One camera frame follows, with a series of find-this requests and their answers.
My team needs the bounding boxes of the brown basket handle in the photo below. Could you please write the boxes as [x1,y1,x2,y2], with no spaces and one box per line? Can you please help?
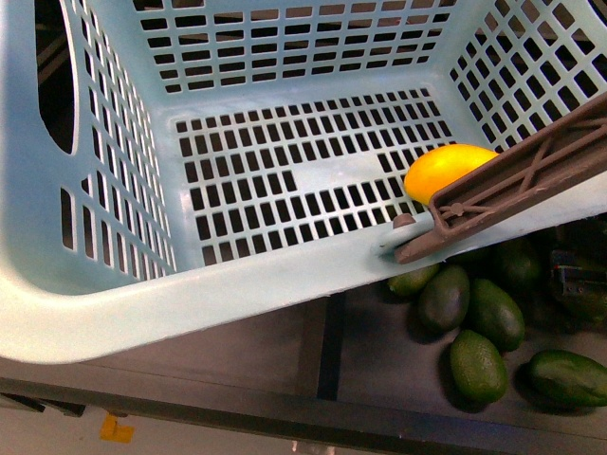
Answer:
[389,95,606,264]

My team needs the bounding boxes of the yellow mango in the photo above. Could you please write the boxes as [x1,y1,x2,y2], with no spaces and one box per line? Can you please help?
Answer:
[403,144,499,206]

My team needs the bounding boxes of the light blue plastic basket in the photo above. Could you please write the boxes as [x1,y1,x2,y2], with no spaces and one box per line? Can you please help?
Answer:
[1,1,606,364]

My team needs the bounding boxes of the green avocado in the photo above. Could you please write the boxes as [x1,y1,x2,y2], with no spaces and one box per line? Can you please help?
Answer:
[388,264,440,298]
[467,279,525,352]
[490,237,543,293]
[417,265,470,334]
[527,350,606,408]
[450,330,508,404]

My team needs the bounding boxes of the yellow floor tape marker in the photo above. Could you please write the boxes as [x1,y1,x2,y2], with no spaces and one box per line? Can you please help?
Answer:
[100,413,135,444]

